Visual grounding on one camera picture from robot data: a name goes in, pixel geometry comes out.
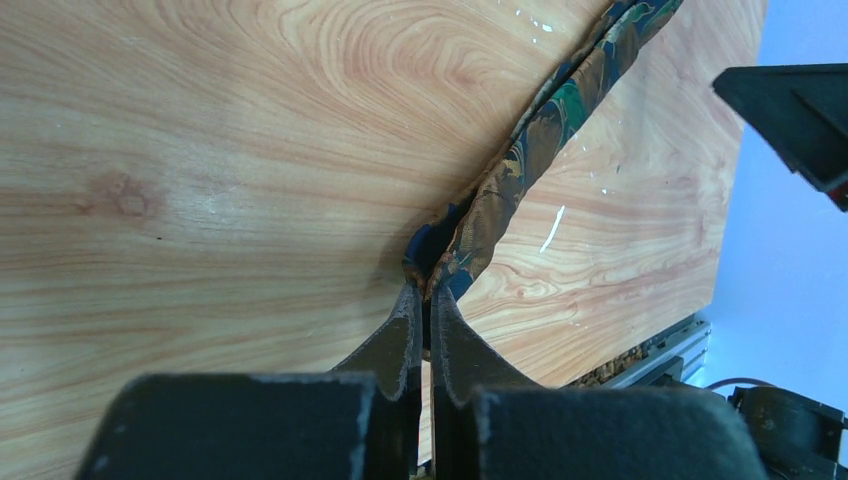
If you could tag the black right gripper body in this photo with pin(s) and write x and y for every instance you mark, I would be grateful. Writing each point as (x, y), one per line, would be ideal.
(801, 112)

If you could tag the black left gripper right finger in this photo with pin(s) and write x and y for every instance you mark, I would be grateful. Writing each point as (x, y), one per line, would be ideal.
(492, 422)

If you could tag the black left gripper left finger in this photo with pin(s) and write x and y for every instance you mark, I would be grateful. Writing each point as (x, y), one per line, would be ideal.
(358, 420)

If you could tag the dark patterned necktie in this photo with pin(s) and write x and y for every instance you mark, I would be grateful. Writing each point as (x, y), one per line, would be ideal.
(458, 243)

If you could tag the aluminium frame rail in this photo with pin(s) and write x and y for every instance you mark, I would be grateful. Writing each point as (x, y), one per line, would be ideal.
(673, 355)

